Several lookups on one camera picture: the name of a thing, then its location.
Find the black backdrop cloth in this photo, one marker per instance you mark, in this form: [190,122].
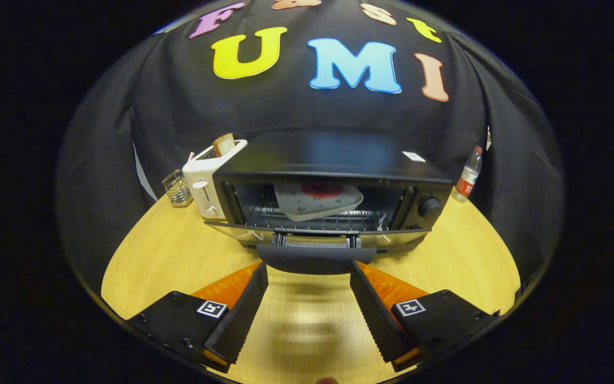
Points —
[285,106]

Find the pink ham slice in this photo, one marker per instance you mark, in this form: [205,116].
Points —
[322,191]

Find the toast bread slice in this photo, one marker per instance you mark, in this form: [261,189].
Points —
[224,144]

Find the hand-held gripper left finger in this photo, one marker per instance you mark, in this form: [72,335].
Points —
[245,309]

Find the white square plate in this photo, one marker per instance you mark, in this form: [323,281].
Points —
[312,207]

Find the red label water bottle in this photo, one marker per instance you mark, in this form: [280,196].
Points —
[468,178]

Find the black toaster oven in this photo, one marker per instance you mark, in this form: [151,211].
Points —
[328,154]

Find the white pop-up toaster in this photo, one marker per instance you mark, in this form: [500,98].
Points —
[203,186]

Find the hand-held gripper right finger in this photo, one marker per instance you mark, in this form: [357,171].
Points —
[373,309]

